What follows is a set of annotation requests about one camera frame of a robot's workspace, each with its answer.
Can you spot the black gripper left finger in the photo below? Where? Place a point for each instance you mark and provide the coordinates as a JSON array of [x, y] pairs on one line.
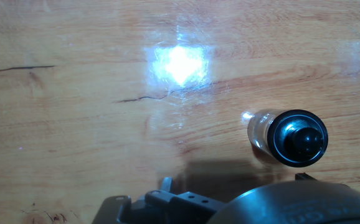
[[180, 205]]

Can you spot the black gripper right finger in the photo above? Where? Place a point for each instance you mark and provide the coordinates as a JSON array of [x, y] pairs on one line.
[[304, 177]]

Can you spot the clear glass jar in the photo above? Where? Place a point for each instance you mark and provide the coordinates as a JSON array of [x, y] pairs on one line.
[[258, 130]]

